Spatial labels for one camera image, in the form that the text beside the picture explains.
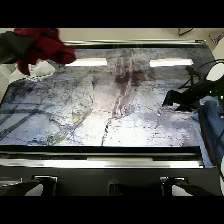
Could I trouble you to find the red garment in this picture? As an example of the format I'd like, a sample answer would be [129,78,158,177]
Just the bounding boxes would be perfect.
[13,28,77,76]

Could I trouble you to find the blue jeans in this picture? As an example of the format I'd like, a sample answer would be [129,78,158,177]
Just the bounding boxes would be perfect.
[191,96,224,168]

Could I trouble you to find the silver frame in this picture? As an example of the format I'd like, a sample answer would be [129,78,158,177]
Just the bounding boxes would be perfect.
[0,150,224,197]

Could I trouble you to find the black cable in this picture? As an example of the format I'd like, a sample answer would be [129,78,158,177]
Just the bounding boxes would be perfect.
[178,58,224,91]

